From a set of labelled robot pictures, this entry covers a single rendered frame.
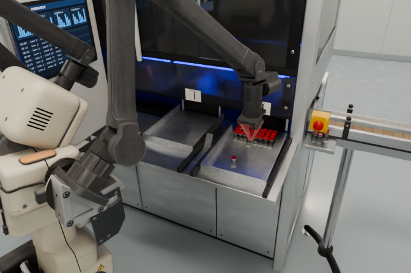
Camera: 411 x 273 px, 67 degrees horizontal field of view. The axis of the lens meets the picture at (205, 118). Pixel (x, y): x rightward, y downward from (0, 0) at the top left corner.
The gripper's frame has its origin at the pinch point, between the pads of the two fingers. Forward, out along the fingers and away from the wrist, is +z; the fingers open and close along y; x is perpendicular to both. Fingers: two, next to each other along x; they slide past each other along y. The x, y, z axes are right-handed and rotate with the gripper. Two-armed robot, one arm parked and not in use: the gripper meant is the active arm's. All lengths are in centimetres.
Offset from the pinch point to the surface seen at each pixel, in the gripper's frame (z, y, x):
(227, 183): 20.1, -2.5, 7.3
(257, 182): 18.5, 0.9, -3.1
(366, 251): 109, 71, -55
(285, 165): 20.4, 17.5, -9.5
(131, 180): 76, 35, 91
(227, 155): 20.1, 14.2, 14.0
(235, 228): 86, 35, 18
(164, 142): 18.3, 9.5, 42.3
